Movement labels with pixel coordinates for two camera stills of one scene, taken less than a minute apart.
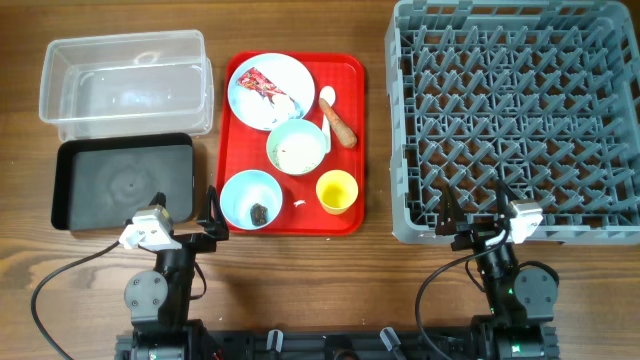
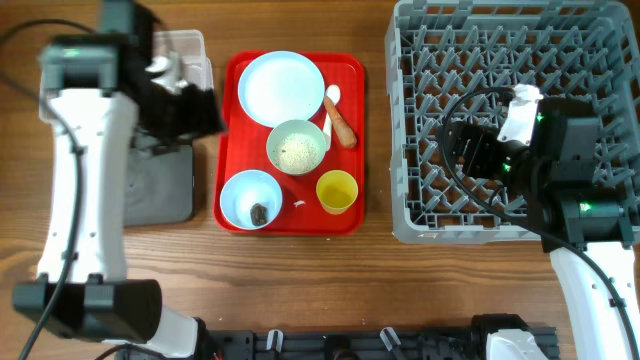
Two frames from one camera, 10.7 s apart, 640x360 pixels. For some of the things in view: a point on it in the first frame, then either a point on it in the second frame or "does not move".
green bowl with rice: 296,146 does not move
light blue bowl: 248,188 does not move
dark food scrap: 259,214 does not move
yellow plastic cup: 336,191 does not move
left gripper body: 200,243 to 160,111
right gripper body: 475,235 to 488,157
